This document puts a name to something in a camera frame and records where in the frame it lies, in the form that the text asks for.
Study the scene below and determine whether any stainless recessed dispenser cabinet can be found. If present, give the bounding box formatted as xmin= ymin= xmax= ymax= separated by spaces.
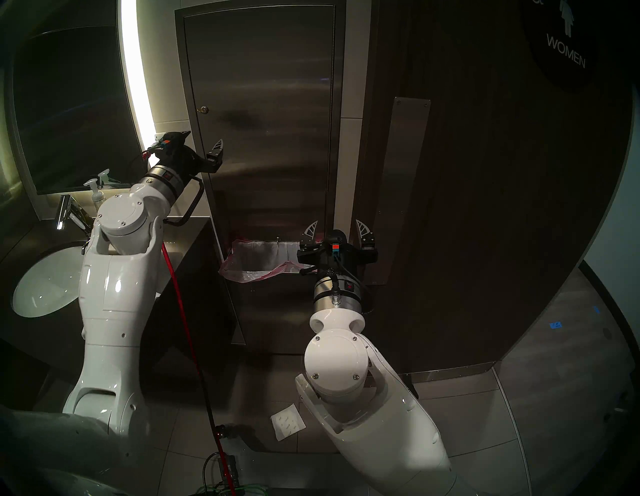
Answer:
xmin=174 ymin=0 xmax=347 ymax=353

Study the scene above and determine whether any round black women sign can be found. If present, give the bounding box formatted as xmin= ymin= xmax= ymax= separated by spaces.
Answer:
xmin=522 ymin=0 xmax=601 ymax=93

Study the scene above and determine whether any embossed white paper towel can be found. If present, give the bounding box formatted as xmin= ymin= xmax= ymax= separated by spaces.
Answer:
xmin=270 ymin=404 xmax=307 ymax=441

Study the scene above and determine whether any metal door push plate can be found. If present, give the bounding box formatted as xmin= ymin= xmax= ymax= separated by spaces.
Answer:
xmin=367 ymin=96 xmax=432 ymax=286

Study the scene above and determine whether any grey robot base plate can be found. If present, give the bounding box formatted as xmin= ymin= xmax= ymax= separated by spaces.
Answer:
xmin=235 ymin=447 xmax=346 ymax=496

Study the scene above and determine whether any pink-rimmed clear trash liner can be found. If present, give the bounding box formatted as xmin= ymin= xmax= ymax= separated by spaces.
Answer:
xmin=218 ymin=239 xmax=307 ymax=284

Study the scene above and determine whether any stainless towel dispenser door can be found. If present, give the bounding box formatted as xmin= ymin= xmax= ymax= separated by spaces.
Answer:
xmin=183 ymin=5 xmax=335 ymax=243

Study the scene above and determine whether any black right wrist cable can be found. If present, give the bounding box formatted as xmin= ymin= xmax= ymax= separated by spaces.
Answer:
xmin=327 ymin=257 xmax=376 ymax=316

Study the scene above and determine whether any thin black cable loop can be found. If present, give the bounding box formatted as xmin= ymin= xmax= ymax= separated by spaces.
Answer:
xmin=202 ymin=452 xmax=226 ymax=496

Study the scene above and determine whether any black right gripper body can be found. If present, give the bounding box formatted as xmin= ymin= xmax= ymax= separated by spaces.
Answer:
xmin=297 ymin=230 xmax=379 ymax=281

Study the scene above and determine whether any green cable bundle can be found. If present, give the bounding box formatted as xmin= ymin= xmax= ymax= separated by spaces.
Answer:
xmin=192 ymin=481 xmax=271 ymax=496

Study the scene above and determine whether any vertical white light strip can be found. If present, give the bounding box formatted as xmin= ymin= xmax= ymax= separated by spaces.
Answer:
xmin=117 ymin=0 xmax=156 ymax=166

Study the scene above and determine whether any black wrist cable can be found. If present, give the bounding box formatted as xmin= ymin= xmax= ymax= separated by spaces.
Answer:
xmin=161 ymin=175 xmax=205 ymax=228
xmin=327 ymin=257 xmax=376 ymax=316

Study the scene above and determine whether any dark wood restroom door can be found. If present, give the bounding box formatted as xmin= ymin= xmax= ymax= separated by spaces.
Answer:
xmin=350 ymin=0 xmax=636 ymax=381

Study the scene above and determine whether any white oval sink basin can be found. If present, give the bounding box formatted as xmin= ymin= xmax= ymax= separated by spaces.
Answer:
xmin=11 ymin=242 xmax=88 ymax=319

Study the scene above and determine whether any metal door kick plate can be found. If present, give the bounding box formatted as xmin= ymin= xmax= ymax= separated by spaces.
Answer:
xmin=405 ymin=361 xmax=496 ymax=383

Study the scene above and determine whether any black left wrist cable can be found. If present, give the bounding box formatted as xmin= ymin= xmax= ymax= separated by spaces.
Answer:
xmin=161 ymin=175 xmax=205 ymax=228

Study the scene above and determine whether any small black electronics box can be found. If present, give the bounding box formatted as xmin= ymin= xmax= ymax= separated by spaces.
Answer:
xmin=216 ymin=454 xmax=241 ymax=488

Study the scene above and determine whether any long red cable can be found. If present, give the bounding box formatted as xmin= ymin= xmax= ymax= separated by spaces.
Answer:
xmin=141 ymin=147 xmax=237 ymax=496

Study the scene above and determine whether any large wall mirror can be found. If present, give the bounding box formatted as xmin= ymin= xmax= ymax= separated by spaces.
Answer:
xmin=10 ymin=25 xmax=151 ymax=196

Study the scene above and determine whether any dark vanity counter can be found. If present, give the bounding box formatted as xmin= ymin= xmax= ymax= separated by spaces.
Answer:
xmin=0 ymin=215 xmax=236 ymax=401

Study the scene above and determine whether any chrome sink faucet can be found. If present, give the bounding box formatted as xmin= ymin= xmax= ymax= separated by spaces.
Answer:
xmin=56 ymin=194 xmax=96 ymax=233

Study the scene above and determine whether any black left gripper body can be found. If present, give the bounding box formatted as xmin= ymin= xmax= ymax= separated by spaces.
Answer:
xmin=151 ymin=138 xmax=224 ymax=177

